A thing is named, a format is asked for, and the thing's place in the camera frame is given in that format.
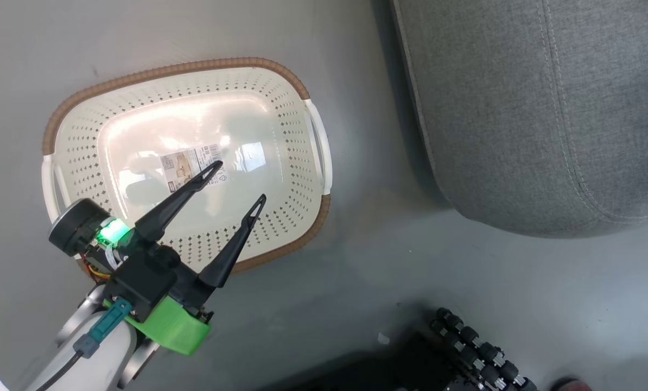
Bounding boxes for orange gripper wires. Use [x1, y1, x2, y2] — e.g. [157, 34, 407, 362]
[82, 254, 113, 281]

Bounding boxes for small dark red object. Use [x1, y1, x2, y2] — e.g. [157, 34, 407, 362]
[551, 377, 592, 391]

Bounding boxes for teal cable connector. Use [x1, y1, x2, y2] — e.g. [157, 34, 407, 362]
[74, 298, 132, 360]

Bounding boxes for grey fabric sofa cushion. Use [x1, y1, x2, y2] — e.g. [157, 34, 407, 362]
[392, 0, 648, 238]

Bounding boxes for bright green camera mount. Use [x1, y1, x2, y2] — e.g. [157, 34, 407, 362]
[104, 296, 212, 357]

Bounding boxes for thin black cable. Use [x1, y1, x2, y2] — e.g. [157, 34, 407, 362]
[34, 350, 86, 391]

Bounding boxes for cream perforated laundry basket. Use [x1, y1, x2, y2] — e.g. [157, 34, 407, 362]
[41, 57, 333, 275]

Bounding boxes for black omni wheel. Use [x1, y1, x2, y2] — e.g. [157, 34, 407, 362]
[429, 307, 537, 391]

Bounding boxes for paper label sticker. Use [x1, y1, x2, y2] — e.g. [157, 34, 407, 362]
[160, 144, 228, 192]

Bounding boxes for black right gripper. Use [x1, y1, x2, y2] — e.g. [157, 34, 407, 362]
[49, 161, 266, 322]

